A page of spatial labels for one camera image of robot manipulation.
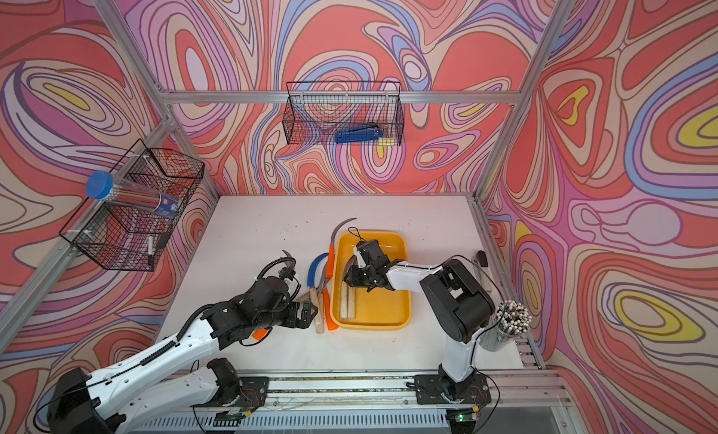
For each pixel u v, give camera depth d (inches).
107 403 16.0
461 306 19.3
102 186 24.2
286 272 27.2
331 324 31.8
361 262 32.5
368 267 28.9
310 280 36.5
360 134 35.6
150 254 28.3
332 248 40.2
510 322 26.6
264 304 23.1
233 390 25.6
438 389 28.9
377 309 34.2
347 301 34.7
